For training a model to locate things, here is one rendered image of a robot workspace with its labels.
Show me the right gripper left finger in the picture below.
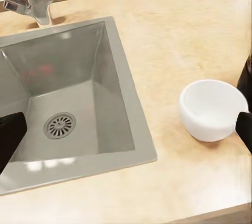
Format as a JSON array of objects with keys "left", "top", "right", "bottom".
[{"left": 0, "top": 112, "right": 27, "bottom": 174}]

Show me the coffee cup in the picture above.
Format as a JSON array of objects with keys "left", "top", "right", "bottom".
[{"left": 178, "top": 79, "right": 248, "bottom": 142}]

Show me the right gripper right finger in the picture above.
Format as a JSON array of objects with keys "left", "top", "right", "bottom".
[{"left": 235, "top": 111, "right": 252, "bottom": 154}]

